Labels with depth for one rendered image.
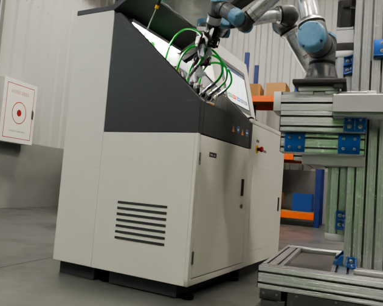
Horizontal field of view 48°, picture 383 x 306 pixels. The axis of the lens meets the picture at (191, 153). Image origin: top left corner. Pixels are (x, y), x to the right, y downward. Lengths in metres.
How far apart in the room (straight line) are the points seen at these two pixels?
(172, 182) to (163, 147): 0.18
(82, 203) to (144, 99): 0.66
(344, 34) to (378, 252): 1.05
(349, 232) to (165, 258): 0.86
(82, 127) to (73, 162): 0.20
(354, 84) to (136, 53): 1.10
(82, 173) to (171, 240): 0.67
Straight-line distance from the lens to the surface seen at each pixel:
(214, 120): 2.18
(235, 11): 2.13
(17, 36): 7.09
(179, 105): 2.11
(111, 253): 2.29
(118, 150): 2.28
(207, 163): 2.11
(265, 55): 9.32
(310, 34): 1.91
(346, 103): 1.83
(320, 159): 2.06
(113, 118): 2.32
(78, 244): 2.44
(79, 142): 2.46
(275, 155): 3.11
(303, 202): 7.60
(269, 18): 2.52
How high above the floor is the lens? 0.54
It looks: 4 degrees up
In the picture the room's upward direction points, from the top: 4 degrees clockwise
